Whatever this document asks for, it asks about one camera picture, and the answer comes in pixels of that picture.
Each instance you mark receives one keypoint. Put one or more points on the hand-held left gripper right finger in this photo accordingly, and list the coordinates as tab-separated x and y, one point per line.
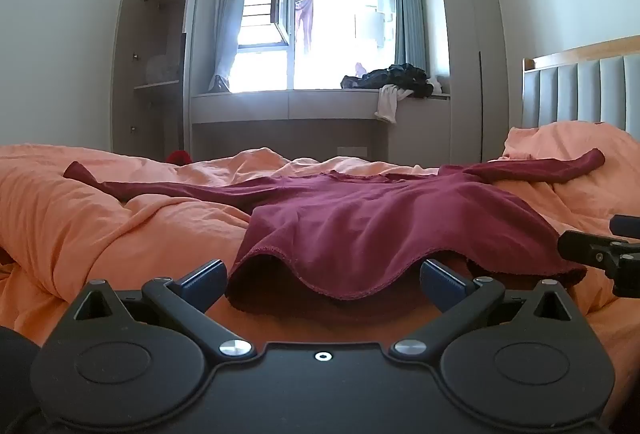
440	283

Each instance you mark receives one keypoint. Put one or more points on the orange duvet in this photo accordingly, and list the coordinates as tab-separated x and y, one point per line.
125	224

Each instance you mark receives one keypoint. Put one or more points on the grey window bench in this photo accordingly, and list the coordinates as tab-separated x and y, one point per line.
300	113

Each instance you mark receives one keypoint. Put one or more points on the hanging pink garment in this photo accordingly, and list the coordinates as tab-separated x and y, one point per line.
305	23

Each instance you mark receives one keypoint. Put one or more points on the blue-grey curtain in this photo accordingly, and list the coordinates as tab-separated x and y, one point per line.
410	8

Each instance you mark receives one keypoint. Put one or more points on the pile of dark clothes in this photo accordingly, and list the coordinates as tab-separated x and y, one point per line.
395	78

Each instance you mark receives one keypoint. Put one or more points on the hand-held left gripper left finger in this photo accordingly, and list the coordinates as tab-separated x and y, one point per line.
205	283

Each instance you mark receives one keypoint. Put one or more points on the open grey wardrobe cabinet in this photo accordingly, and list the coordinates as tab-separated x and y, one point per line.
150	63

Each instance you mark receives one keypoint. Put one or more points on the orange pillow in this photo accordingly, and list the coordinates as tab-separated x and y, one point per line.
565	141

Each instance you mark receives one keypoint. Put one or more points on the white cloth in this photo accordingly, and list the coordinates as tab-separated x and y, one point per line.
387	106

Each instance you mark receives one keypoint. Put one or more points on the maroon long-sleeve shirt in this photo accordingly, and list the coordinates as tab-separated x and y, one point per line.
350	224

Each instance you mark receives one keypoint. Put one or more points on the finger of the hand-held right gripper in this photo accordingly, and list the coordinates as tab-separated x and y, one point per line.
626	225
590	251

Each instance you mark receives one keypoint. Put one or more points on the window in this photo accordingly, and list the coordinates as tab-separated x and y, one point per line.
325	23

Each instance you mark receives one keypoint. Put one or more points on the grey padded headboard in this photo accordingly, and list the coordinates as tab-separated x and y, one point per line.
585	88

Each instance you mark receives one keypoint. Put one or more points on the red object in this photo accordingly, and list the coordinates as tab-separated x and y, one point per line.
178	157

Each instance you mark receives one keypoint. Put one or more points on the tall grey wardrobe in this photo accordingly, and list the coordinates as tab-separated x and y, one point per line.
470	53

